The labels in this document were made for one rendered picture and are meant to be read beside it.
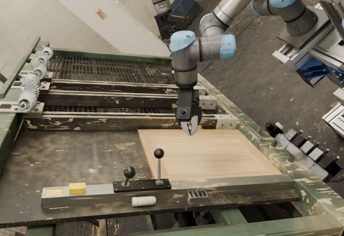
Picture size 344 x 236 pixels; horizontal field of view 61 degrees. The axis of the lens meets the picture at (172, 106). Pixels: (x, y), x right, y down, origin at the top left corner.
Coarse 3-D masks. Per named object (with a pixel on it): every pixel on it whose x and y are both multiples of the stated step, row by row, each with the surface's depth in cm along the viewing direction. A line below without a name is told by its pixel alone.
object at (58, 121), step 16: (16, 80) 123; (16, 112) 125; (32, 112) 127; (48, 112) 136; (64, 112) 138; (80, 112) 140; (32, 128) 132; (48, 128) 134; (64, 128) 136; (80, 128) 138; (96, 128) 140; (112, 128) 142; (128, 128) 145; (144, 128) 147; (160, 128) 150; (176, 128) 153; (208, 128) 158; (224, 128) 161
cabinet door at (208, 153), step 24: (144, 144) 132; (168, 144) 136; (192, 144) 139; (216, 144) 142; (240, 144) 146; (168, 168) 118; (192, 168) 120; (216, 168) 123; (240, 168) 126; (264, 168) 128
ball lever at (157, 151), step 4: (160, 148) 103; (156, 152) 102; (160, 152) 102; (156, 156) 102; (160, 156) 102; (160, 172) 103; (160, 176) 103; (156, 180) 102; (160, 180) 103; (156, 184) 102; (160, 184) 102
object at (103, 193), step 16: (256, 176) 118; (272, 176) 119; (288, 176) 121; (64, 192) 93; (96, 192) 95; (112, 192) 96; (128, 192) 98; (144, 192) 100; (160, 192) 102; (176, 192) 104; (208, 192) 108; (224, 192) 110; (240, 192) 112
